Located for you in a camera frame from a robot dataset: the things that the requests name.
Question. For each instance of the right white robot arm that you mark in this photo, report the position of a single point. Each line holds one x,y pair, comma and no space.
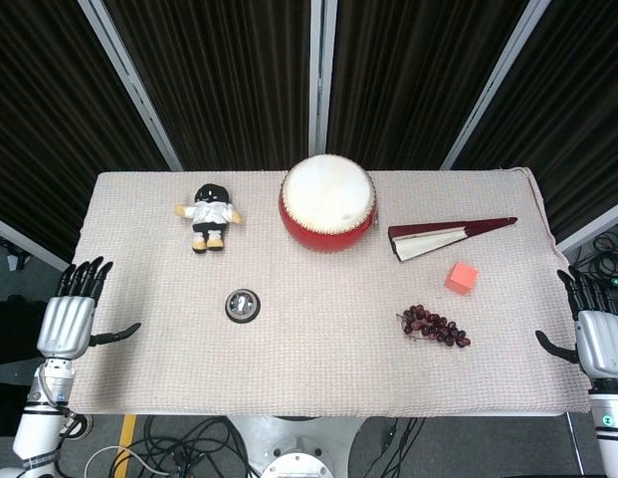
609,423

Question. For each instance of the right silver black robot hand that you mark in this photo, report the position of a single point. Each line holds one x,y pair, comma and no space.
599,338

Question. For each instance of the pink cube block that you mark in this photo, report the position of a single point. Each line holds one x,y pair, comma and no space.
461,280

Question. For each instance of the bunch of dark red grapes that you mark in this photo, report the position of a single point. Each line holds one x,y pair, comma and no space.
433,326

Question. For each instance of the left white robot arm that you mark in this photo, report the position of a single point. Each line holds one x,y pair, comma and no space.
37,408

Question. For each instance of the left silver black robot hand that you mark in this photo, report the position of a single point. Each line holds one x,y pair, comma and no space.
64,321

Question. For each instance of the beige woven tablecloth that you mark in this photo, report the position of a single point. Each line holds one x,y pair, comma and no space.
308,309

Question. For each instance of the red drum with white skin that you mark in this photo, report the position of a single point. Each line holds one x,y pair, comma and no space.
327,201

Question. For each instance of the yellow floor tape strip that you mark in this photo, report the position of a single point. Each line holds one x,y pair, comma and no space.
123,445

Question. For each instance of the black ribbed partition panel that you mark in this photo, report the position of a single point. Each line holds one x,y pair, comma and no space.
567,114
55,99
413,79
214,79

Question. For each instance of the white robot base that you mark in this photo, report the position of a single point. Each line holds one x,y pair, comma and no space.
301,448

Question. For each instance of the dark red folding fan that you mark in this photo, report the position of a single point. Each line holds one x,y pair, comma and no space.
438,238

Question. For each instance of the plush doll with black hair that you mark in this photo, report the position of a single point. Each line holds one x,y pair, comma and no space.
209,216

